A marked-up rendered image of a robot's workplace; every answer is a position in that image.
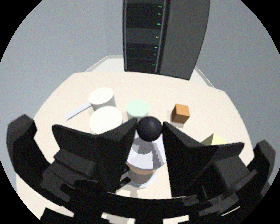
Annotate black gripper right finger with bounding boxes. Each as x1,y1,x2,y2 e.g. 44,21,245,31
161,121,245,198

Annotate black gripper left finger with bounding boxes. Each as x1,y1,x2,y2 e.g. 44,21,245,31
51,119,137,194

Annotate small orange block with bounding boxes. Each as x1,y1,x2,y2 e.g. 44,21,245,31
172,104,191,124

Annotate beige rectangular block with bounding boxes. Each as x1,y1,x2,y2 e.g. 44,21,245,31
201,132,228,147

